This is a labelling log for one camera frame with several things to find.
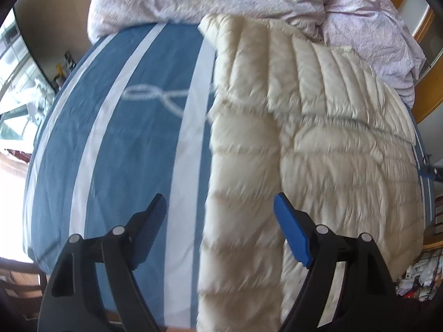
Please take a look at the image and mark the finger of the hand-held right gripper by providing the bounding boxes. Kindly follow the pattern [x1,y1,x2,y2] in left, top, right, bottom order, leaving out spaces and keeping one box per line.
[417,154,443,182]

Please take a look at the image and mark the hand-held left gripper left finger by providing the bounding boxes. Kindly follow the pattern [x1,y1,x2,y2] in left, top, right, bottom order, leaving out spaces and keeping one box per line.
[38,193,168,332]

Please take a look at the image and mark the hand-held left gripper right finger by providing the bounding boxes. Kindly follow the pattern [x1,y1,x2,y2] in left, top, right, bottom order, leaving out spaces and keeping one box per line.
[273,193,398,332]

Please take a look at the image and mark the cream quilted down jacket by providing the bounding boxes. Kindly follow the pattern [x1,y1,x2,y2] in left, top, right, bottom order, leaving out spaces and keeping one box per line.
[197,14,427,332]

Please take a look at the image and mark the blue white striped bed sheet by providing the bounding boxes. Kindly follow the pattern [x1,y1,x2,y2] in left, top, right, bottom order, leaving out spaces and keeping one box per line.
[22,22,435,329]

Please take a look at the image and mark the wooden shelf with clutter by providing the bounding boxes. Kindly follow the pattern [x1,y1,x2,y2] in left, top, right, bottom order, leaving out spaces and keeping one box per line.
[395,194,443,300]

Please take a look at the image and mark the wooden chair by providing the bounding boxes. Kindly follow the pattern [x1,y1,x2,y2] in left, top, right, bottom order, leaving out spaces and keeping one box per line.
[0,259,49,322]

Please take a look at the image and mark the large bright window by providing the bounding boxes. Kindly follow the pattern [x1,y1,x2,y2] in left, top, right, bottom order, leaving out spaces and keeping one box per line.
[0,9,58,153]

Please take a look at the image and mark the pink floral duvet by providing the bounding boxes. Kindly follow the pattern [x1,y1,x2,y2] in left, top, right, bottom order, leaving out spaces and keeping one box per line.
[86,0,426,109]

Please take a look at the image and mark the wooden cabinet frame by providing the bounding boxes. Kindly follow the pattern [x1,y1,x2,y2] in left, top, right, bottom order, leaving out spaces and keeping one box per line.
[375,0,443,125]

